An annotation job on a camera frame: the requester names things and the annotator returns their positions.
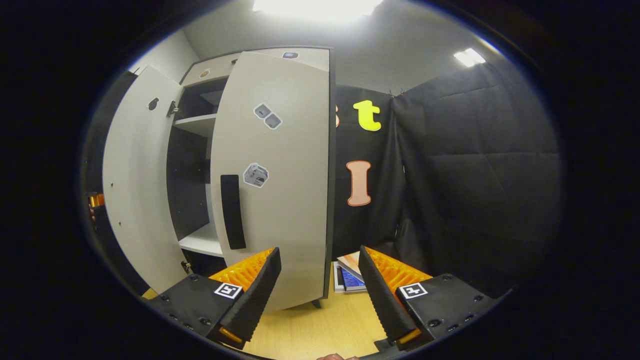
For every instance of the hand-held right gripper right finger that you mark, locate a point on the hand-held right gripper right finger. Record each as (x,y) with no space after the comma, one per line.
(382,295)

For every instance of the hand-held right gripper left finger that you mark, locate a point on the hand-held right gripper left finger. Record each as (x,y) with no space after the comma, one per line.
(260,292)

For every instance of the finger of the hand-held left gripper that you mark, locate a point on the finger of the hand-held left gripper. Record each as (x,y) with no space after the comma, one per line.
(97,200)

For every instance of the grey cabinet door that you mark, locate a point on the grey cabinet door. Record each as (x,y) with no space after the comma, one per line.
(290,225)
(135,190)

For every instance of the grey shoe cabinet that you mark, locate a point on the grey shoe cabinet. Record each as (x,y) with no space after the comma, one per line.
(200,124)

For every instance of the blue cover book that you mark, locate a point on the blue cover book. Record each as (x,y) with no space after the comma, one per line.
(352,280)

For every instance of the white paperback book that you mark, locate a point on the white paperback book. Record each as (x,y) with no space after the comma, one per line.
(349,262)

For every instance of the black backdrop cloth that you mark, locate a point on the black backdrop cloth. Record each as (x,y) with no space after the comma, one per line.
(385,175)

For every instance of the small ceiling light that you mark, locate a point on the small ceiling light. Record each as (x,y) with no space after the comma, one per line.
(469,57)

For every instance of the large ceiling light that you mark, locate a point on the large ceiling light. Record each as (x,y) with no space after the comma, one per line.
(317,7)

